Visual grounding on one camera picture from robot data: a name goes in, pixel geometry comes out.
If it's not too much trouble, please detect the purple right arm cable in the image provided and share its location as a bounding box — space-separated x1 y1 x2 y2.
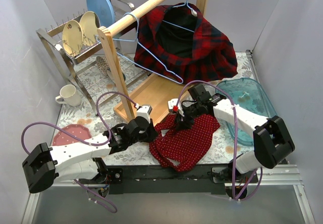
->
176 81 263 201

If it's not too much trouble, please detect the pink dotted plate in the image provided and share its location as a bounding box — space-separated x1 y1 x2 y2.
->
52 124 92 146

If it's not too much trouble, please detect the cream plate rear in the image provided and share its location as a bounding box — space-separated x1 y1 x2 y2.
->
79 11 100 46

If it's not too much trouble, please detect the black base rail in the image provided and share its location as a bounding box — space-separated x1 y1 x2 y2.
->
78 164 258 196

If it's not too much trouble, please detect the blue plate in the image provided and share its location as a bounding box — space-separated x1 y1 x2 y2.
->
86 0 116 28

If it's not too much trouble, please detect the floral table mat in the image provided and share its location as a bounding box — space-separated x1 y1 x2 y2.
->
57 50 257 165

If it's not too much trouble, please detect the patterned bowl under rack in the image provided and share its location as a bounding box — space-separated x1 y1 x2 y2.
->
96 56 110 75

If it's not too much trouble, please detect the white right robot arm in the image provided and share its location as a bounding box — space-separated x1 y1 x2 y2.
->
168 83 295 182

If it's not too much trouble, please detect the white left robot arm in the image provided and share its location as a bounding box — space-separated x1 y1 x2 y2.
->
22 117 158 194

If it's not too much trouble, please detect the teal plastic tray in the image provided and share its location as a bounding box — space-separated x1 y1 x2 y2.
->
216 77 278 147

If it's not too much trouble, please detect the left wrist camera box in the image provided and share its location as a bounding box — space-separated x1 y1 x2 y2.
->
135 104 152 122

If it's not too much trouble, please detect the white mug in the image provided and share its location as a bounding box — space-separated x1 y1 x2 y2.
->
55 84 81 107

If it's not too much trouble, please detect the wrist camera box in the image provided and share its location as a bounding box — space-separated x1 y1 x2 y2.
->
135 104 152 122
168 98 184 116

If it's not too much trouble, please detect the metal dish rack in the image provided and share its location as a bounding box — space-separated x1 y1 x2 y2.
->
36 0 152 116

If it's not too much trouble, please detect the wooden clothes rack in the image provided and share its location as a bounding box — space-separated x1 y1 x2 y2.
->
97 0 211 126

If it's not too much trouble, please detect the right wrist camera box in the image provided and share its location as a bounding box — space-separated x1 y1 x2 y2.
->
168 98 184 116

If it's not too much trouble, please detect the red polka dot cloth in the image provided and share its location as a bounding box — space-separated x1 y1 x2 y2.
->
149 115 220 172

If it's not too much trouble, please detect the cream plate front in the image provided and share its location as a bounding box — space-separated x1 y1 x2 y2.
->
62 20 83 57

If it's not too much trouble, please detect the red plaid skirt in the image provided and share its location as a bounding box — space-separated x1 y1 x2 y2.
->
134 4 238 84

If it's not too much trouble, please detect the light blue wire hanger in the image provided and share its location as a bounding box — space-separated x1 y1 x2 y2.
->
162 0 198 33

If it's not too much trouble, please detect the cream plate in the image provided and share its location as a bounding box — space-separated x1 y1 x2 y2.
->
79 11 100 46
62 20 83 57

